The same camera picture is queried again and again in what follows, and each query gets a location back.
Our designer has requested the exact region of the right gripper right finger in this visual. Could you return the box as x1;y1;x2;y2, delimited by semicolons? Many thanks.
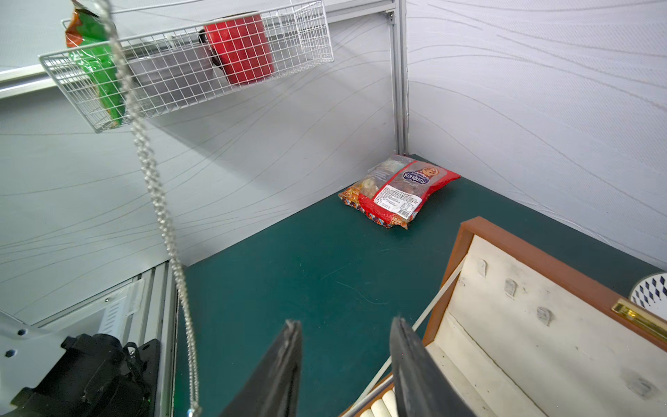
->
389;317;474;417

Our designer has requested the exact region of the white patterned bowl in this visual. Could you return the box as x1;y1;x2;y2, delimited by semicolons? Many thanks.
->
630;272;667;320

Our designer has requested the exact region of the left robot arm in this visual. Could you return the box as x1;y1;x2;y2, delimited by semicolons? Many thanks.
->
1;276;175;416

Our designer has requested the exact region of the green snack bag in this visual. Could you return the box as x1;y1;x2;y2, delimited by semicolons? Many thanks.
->
64;1;125;128

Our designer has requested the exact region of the red snack bag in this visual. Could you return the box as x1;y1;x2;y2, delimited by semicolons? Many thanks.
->
339;155;460;229

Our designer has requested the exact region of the white wire basket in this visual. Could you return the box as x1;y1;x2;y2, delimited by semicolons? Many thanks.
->
39;1;334;133

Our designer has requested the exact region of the silver jewelry chain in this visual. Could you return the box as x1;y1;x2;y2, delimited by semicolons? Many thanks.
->
88;0;204;417

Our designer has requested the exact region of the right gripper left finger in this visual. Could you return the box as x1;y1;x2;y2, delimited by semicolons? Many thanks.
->
221;320;302;417

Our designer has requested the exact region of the wooden jewelry box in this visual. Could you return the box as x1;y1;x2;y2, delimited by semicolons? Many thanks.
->
347;217;666;416

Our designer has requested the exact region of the red mug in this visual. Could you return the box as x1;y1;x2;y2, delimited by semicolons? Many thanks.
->
199;15;274;86

